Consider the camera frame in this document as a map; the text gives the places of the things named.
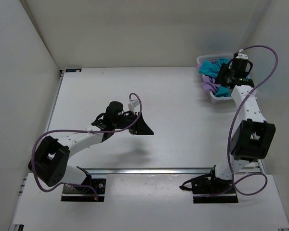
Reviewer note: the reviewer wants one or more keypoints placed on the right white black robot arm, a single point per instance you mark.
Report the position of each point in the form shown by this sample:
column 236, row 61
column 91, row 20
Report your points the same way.
column 247, row 143

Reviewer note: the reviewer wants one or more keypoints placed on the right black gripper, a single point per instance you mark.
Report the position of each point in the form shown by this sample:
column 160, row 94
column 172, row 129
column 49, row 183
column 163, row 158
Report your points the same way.
column 227, row 69

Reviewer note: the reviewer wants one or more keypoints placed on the blue label sticker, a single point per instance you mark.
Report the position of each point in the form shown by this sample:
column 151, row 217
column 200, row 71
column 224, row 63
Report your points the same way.
column 73, row 70

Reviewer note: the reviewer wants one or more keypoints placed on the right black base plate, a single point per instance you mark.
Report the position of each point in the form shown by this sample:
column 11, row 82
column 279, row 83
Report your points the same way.
column 208, row 191

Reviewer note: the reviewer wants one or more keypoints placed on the white plastic basket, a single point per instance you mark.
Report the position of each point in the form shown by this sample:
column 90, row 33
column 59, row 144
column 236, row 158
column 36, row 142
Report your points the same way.
column 213, row 58

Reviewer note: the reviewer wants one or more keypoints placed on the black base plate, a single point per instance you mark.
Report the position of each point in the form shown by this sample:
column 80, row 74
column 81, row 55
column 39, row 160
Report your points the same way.
column 81, row 194
column 208, row 191

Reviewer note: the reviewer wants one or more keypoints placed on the teal t shirt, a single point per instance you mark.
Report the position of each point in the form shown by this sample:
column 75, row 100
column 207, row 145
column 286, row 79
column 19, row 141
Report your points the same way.
column 223, row 91

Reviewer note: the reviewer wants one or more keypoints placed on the purple t shirt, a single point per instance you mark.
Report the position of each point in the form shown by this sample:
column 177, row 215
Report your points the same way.
column 209, row 72

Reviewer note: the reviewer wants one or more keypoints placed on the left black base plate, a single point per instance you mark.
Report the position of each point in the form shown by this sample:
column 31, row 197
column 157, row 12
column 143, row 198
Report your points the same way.
column 81, row 194

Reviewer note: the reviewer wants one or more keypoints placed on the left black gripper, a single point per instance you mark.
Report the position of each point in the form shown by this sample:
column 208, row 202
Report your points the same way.
column 141, row 128

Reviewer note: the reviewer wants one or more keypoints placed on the aluminium rail front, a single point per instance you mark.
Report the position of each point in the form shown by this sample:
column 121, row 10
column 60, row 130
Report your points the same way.
column 150, row 171

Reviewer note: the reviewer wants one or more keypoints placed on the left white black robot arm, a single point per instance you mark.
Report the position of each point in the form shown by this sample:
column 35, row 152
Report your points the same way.
column 52, row 154

